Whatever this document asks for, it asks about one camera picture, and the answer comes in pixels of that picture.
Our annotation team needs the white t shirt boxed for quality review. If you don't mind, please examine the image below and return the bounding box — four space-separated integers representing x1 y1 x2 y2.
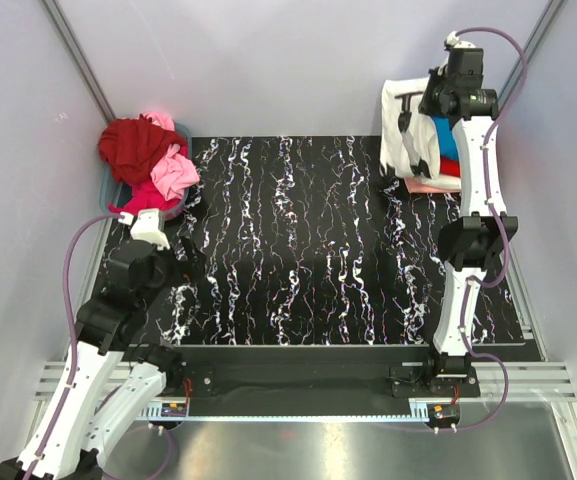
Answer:
379 77 461 182

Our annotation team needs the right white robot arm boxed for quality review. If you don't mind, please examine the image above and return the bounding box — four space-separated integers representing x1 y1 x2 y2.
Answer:
419 67 518 393

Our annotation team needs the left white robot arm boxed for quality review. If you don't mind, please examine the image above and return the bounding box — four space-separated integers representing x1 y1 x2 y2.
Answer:
0 237 206 479

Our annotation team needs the folded blue t shirt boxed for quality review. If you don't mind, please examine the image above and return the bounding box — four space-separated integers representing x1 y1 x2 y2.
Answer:
432 117 459 162

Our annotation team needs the folded red t shirt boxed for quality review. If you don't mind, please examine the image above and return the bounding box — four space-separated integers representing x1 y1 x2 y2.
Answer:
440 156 461 178

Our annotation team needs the magenta crumpled shirt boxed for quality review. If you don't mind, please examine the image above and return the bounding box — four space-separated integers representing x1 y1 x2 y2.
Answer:
108 181 180 215

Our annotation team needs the light pink crumpled shirt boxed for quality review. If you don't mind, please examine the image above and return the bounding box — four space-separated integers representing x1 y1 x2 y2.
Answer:
150 139 200 201

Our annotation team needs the blue plastic laundry basket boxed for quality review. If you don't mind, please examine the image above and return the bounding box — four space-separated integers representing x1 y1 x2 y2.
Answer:
99 122 193 221

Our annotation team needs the folded salmon pink t shirt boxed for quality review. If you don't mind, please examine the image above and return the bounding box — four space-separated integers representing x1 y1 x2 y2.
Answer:
404 177 461 194

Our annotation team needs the dark red crumpled shirt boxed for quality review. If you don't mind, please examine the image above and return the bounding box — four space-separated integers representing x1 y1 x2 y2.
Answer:
98 115 188 185

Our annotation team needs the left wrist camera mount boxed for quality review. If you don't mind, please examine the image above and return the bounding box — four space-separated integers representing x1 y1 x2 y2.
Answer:
118 209 170 250

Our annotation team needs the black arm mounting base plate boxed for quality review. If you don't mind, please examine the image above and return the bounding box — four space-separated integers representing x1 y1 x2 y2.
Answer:
178 346 480 419

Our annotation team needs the white slotted cable duct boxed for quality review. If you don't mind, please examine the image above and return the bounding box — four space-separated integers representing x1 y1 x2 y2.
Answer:
136 398 429 425

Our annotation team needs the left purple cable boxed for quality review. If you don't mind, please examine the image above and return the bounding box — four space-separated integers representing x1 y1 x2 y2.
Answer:
20 213 179 480

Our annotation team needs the purple cable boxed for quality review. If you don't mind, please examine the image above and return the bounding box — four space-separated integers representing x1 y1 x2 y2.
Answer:
382 27 529 434
20 213 179 480

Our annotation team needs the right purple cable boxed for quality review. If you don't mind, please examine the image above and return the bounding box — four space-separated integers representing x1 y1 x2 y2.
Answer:
382 27 529 434

